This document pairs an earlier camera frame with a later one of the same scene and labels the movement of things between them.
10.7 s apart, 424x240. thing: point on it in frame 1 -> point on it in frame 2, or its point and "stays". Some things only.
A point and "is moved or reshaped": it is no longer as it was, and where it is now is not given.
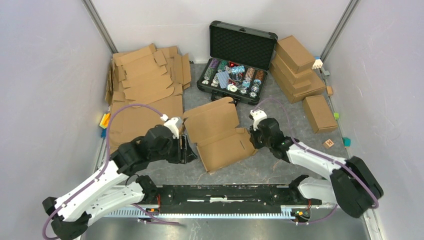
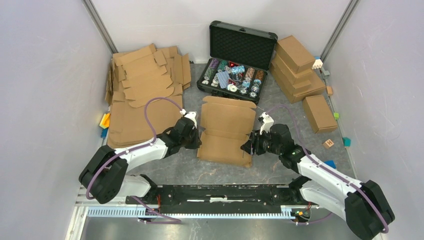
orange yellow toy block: x=105 y=120 stays
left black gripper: x=187 y=154 -> x=197 y=142
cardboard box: x=212 y=128 is moved or reshaped
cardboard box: x=295 y=56 stays
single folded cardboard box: x=319 y=115 stays
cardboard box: x=316 y=85 stays
